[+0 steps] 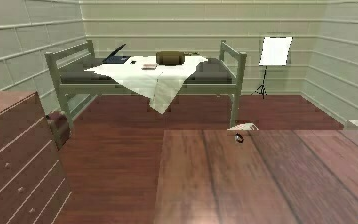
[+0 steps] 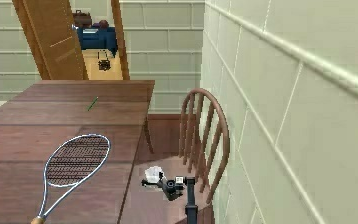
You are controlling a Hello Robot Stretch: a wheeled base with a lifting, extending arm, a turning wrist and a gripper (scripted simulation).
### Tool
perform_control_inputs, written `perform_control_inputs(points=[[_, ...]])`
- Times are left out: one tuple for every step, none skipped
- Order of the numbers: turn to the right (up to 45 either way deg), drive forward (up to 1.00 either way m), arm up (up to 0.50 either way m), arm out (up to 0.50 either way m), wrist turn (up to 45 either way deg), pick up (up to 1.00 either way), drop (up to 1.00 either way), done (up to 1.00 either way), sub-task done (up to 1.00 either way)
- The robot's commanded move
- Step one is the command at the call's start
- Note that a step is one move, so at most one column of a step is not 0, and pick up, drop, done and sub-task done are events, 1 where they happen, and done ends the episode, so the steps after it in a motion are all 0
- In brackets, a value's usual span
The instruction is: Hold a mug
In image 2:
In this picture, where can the silver tennis racket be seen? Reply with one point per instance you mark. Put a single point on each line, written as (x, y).
(76, 156)

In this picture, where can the white mug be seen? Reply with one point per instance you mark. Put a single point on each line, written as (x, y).
(153, 174)

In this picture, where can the green pencil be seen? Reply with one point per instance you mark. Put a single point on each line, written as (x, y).
(93, 103)

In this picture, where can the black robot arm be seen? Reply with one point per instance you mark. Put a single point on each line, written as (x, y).
(191, 200)

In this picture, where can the brown wooden table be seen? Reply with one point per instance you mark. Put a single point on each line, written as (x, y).
(70, 116)

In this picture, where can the brown wooden spindle chair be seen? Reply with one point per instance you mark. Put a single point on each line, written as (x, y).
(173, 203)

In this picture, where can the blue sofa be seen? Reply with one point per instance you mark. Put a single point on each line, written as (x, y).
(95, 39)

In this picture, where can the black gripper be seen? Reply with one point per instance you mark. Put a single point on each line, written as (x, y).
(170, 185)

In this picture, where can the brown bag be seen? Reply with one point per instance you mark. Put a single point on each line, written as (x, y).
(82, 19)

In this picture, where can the brown wooden room door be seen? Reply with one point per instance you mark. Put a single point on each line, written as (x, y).
(55, 40)

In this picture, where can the dark purple cushion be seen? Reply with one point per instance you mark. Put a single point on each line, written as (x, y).
(101, 24)

